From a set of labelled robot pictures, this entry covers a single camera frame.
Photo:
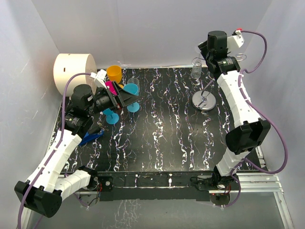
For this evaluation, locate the pink plastic wine glass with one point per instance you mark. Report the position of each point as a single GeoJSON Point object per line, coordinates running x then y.
{"type": "Point", "coordinates": [110, 87]}

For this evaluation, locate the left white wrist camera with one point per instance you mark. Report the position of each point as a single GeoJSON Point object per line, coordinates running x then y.
{"type": "Point", "coordinates": [99, 78]}

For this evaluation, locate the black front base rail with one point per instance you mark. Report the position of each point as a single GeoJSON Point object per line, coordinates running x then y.
{"type": "Point", "coordinates": [166, 185]}

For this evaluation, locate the clear glass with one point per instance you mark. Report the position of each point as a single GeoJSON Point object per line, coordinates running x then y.
{"type": "Point", "coordinates": [133, 80]}
{"type": "Point", "coordinates": [196, 69]}

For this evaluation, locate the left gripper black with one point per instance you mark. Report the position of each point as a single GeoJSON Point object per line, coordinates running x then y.
{"type": "Point", "coordinates": [125, 97]}

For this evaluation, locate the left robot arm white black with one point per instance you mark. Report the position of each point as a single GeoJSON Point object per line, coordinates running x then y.
{"type": "Point", "coordinates": [43, 191]}

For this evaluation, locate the yellow plastic wine glass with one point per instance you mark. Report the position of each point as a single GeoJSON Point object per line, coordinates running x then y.
{"type": "Point", "coordinates": [114, 73]}

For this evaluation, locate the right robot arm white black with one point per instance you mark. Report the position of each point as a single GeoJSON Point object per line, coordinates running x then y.
{"type": "Point", "coordinates": [249, 128]}

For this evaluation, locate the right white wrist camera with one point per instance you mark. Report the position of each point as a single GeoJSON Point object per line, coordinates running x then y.
{"type": "Point", "coordinates": [235, 41]}

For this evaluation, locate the blue black clip tool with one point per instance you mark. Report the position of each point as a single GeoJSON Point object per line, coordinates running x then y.
{"type": "Point", "coordinates": [91, 135]}

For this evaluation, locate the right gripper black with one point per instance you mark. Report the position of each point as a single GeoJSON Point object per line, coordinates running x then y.
{"type": "Point", "coordinates": [203, 49]}

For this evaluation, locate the silver wire glass rack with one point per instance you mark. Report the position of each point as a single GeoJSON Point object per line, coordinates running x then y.
{"type": "Point", "coordinates": [204, 100]}

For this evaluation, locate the blue wine glass front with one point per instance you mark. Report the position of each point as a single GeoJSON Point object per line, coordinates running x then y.
{"type": "Point", "coordinates": [111, 117]}

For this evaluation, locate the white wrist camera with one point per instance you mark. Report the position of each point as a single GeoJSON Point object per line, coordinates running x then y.
{"type": "Point", "coordinates": [235, 41]}
{"type": "Point", "coordinates": [99, 78]}

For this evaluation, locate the white cylindrical container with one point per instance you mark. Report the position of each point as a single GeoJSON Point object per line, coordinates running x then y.
{"type": "Point", "coordinates": [67, 65]}

